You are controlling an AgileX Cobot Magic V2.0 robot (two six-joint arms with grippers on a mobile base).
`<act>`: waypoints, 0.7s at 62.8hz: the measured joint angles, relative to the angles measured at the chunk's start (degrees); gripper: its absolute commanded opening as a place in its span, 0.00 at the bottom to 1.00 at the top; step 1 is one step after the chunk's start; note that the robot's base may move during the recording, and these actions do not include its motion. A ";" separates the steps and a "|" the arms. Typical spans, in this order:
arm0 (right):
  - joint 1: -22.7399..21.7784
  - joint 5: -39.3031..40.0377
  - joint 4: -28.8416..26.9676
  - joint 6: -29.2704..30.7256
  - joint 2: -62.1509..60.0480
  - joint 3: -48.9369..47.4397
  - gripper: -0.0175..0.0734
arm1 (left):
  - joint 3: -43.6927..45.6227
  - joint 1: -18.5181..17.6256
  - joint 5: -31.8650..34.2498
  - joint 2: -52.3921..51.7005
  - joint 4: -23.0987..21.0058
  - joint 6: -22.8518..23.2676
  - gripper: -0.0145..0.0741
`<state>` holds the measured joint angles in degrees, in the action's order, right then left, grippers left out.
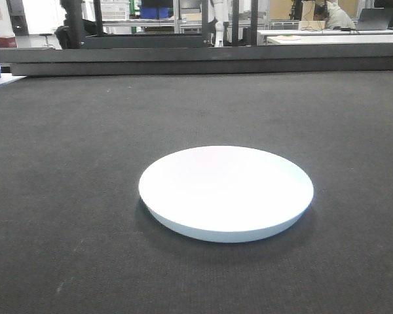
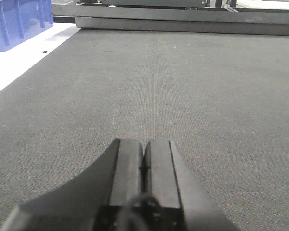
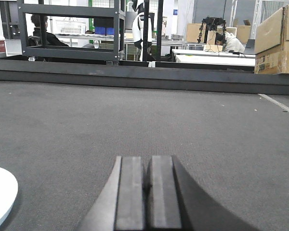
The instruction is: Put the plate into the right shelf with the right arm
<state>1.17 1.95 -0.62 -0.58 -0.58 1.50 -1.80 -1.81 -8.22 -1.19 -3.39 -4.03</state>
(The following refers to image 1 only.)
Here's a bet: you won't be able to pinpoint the light blue round tray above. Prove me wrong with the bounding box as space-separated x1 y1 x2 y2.
138 146 314 243

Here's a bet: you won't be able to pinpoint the blue bins on far shelf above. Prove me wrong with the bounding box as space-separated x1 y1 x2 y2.
140 7 170 19

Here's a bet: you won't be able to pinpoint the white humanoid robot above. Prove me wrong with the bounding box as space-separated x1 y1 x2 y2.
211 0 229 48

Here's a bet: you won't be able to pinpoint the white desk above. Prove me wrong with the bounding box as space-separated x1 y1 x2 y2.
257 29 393 45

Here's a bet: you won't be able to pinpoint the black stool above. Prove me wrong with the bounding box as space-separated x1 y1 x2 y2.
39 33 55 48

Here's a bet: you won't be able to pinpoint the seated person in grey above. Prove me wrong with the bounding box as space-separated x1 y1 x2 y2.
314 1 356 29

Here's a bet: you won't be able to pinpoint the red box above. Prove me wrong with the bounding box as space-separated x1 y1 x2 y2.
0 36 18 48

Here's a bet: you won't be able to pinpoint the black metal frame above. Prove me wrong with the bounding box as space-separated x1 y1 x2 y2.
55 1 259 49

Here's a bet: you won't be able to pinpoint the black table edge rail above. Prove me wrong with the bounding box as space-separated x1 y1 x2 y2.
0 43 393 77

